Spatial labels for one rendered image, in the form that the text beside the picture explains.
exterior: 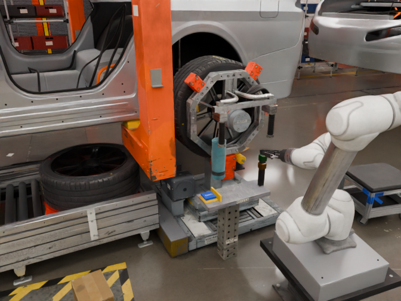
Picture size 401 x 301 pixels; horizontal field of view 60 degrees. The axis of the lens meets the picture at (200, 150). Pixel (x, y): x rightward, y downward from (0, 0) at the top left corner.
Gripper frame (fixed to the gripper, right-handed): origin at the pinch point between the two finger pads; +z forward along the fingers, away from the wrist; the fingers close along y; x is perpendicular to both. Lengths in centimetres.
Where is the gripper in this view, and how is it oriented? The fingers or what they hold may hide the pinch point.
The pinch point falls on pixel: (264, 152)
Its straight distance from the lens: 206.5
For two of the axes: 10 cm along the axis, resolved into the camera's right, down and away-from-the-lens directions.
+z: -5.0, -0.9, 8.6
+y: -8.6, 2.0, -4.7
